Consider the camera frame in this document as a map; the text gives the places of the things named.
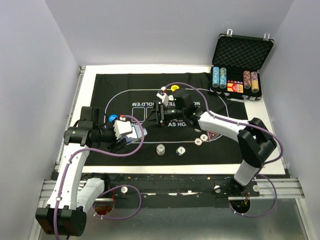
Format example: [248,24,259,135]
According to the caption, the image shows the white table board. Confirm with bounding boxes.
[66,64,286,175]

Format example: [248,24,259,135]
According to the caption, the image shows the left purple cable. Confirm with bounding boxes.
[53,114,146,240]

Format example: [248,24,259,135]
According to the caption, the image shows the purple yellow chip row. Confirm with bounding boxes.
[250,71,259,93]

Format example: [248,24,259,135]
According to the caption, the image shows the black aluminium chip case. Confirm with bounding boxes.
[209,29,275,101]

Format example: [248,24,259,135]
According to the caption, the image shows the blue blind button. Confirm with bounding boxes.
[108,114,118,123]

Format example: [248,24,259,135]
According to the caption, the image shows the red chip row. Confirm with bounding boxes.
[243,70,251,89]

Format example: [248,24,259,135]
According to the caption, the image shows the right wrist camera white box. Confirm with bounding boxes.
[156,90,169,107]

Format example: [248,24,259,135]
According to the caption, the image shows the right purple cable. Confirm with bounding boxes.
[162,82,285,218]

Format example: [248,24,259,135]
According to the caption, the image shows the blue yellow card box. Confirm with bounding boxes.
[124,125,148,145]

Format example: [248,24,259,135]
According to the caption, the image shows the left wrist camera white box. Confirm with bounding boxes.
[113,120,133,140]

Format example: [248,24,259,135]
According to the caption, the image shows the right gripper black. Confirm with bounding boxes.
[141,100,185,131]

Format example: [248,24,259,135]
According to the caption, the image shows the aluminium mounting rail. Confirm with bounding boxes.
[39,178,306,202]

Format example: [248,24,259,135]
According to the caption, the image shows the purple cable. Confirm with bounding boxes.
[53,114,146,240]
[162,82,285,218]

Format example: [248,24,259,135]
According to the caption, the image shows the black poker felt mat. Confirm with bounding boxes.
[86,73,248,166]

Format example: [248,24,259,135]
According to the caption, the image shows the blue white chip stack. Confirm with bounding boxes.
[176,146,186,156]

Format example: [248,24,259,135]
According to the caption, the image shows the yellow dealer button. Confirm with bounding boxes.
[170,84,180,92]

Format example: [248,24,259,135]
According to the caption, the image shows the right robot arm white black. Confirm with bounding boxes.
[142,88,277,196]

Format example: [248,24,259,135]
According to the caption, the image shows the grey white chip stack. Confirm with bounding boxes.
[156,144,166,156]

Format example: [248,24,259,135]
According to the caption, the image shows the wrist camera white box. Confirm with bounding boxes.
[113,120,133,140]
[156,90,169,107]

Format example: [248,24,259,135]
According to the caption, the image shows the red card deck in case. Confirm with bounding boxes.
[226,79,244,94]

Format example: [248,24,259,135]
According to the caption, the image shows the light blue chip row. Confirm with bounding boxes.
[212,66,220,88]

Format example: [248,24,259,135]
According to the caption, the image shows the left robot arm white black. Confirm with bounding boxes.
[35,106,133,237]

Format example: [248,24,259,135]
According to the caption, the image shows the teal chip row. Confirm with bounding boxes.
[219,67,227,89]

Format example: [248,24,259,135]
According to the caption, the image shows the red triangle mat logo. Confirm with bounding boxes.
[207,131,220,142]

